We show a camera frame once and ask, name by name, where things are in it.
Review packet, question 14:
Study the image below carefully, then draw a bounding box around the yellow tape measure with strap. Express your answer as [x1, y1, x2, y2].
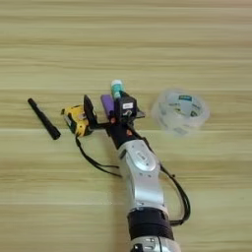
[60, 104, 123, 178]

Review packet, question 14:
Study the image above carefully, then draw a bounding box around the black marker pen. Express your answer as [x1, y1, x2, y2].
[27, 97, 62, 141]

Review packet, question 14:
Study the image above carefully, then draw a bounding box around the purple eraser block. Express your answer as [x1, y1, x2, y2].
[99, 94, 116, 119]

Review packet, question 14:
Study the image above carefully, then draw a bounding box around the green white glue stick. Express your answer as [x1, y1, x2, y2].
[110, 79, 126, 100]

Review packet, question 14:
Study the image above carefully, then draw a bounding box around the clear adhesive tape roll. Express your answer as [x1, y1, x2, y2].
[151, 88, 211, 136]

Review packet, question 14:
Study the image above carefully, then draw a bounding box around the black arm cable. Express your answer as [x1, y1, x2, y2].
[131, 129, 192, 227]

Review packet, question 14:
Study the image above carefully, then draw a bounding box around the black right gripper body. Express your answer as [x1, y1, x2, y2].
[94, 109, 147, 151]

